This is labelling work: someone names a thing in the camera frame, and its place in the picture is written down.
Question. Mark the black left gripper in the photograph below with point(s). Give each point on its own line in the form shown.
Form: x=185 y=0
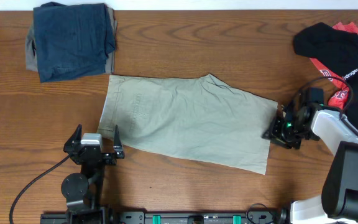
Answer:
x=109 y=160

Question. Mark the black garment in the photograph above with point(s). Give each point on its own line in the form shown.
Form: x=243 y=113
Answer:
x=334 y=52

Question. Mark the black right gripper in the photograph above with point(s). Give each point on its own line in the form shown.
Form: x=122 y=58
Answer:
x=274 y=134

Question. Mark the khaki green shorts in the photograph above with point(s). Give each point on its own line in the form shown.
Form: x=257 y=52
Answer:
x=200 y=119

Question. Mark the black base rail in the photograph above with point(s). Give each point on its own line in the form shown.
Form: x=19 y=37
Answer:
x=253 y=216

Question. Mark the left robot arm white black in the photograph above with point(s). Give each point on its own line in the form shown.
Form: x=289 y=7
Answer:
x=83 y=190

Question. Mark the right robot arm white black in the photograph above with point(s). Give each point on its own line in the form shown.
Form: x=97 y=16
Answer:
x=338 y=202

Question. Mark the folded navy blue shorts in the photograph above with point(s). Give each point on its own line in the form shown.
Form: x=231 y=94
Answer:
x=71 y=41

